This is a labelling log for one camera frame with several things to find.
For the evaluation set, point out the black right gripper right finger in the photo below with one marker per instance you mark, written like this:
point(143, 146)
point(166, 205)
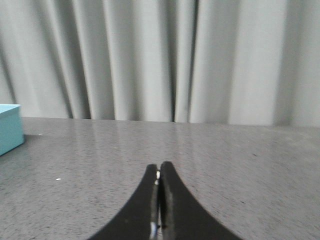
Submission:
point(182, 216)

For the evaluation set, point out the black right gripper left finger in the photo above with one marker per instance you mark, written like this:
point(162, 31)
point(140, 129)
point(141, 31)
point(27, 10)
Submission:
point(138, 219)

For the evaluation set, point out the light blue box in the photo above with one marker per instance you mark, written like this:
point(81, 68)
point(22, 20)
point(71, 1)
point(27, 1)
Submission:
point(11, 129)

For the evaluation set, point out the grey pleated curtain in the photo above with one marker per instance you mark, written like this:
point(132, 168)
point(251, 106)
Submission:
point(238, 62)

